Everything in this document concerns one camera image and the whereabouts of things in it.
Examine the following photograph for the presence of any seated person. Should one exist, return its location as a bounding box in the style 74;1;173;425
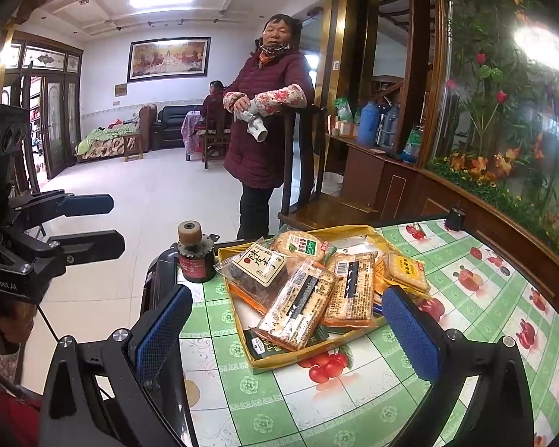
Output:
197;80;231;134

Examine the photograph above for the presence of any floral glass panel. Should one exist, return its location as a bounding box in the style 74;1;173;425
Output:
428;0;559;258

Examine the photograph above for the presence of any woman in maroon coat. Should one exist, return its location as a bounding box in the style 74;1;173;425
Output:
223;14;314;241

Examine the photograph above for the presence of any framed painting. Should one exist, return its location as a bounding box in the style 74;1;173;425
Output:
127;37;211;83

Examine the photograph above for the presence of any small tan cracker pack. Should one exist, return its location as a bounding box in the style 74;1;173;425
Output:
321;252;376;329

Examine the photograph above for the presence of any person's left hand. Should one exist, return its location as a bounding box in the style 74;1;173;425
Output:
0;300;37;345

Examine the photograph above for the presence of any blue thermos jug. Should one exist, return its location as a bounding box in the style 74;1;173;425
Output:
356;101;382;146

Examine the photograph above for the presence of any dark dates clear bag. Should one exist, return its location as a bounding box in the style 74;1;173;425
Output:
215;242;288;314

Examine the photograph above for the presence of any orange snack packet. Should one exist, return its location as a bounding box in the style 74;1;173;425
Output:
373;255;390;307

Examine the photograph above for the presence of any tape dispenser roll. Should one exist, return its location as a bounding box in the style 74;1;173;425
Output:
176;220;219;283

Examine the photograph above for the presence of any large orange-edged cracker pack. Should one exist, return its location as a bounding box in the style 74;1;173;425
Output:
254;259;335;351

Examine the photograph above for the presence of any dark green cracker packet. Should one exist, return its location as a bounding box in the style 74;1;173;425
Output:
243;329;288;360

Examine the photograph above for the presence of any red sleeve forearm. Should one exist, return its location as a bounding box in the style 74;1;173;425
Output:
0;385;42;447

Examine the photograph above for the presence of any wooden chair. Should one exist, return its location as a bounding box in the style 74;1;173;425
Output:
278;105;379;231

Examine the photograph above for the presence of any round cracker pack green label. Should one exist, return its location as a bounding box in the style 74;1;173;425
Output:
271;230;336;263

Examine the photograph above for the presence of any yellow egg yolk biscuit pack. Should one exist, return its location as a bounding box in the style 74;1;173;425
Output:
383;251;430;294

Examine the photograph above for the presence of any yellow cardboard tray box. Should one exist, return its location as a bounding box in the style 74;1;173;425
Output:
215;225;430;373

